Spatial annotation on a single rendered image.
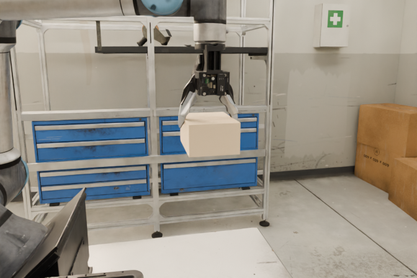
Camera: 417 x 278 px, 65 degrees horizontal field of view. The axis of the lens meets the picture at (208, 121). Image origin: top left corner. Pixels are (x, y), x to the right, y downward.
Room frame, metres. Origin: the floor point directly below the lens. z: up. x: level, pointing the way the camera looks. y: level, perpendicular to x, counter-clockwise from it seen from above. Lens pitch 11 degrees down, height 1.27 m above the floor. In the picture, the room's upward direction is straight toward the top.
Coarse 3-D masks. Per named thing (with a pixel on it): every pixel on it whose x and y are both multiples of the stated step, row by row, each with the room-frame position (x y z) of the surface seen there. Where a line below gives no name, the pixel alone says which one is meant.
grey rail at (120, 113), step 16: (32, 112) 2.03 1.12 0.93; (48, 112) 2.04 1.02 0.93; (64, 112) 2.04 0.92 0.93; (80, 112) 2.05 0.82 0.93; (96, 112) 2.07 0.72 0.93; (112, 112) 2.10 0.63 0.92; (128, 112) 2.12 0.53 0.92; (144, 112) 2.14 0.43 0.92; (160, 112) 2.16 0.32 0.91; (176, 112) 2.18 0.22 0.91; (192, 112) 2.21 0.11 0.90; (240, 112) 2.27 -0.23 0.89; (256, 112) 2.30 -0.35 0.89
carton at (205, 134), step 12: (192, 120) 0.76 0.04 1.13; (204, 120) 0.76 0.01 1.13; (216, 120) 0.76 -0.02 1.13; (228, 120) 0.76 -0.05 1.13; (192, 132) 0.71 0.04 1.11; (204, 132) 0.71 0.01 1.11; (216, 132) 0.72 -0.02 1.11; (228, 132) 0.73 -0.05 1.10; (192, 144) 0.71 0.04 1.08; (204, 144) 0.71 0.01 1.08; (216, 144) 0.72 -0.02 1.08; (228, 144) 0.73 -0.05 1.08; (192, 156) 0.71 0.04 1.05
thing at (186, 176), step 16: (160, 128) 2.18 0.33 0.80; (176, 128) 2.20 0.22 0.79; (240, 128) 2.30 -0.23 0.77; (256, 128) 2.31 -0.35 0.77; (160, 144) 2.18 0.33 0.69; (176, 144) 2.20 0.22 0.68; (240, 144) 2.30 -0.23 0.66; (256, 144) 2.32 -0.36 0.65; (208, 160) 2.25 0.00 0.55; (224, 160) 2.27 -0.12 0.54; (240, 160) 2.28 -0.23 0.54; (256, 160) 2.32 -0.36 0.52; (176, 176) 2.20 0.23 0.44; (192, 176) 2.22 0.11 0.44; (208, 176) 2.25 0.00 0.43; (224, 176) 2.27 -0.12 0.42; (240, 176) 2.30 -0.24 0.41; (256, 176) 2.32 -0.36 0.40
